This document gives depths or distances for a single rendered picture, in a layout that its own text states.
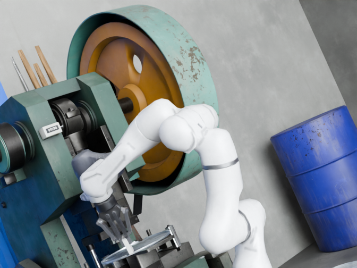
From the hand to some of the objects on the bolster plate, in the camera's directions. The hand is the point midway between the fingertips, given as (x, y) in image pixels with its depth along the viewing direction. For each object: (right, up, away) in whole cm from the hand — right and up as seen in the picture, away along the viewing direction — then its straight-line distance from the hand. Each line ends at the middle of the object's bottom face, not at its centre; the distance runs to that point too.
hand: (127, 244), depth 224 cm
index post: (+18, -5, +25) cm, 31 cm away
